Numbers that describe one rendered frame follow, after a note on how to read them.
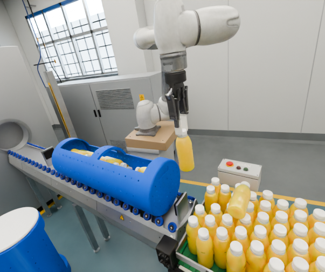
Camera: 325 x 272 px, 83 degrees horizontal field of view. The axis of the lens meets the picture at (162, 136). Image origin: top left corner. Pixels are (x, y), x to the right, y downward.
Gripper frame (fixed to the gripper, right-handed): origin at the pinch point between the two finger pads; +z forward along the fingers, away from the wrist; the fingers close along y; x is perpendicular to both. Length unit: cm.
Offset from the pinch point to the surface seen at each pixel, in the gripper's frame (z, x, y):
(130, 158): 34, -48, -13
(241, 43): -19, -36, -278
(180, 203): 39.6, -3.3, 3.4
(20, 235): 40, -62, 51
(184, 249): 54, 3, 15
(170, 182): 33.8, -11.3, -2.3
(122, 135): 88, -186, -127
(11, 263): 48, -61, 59
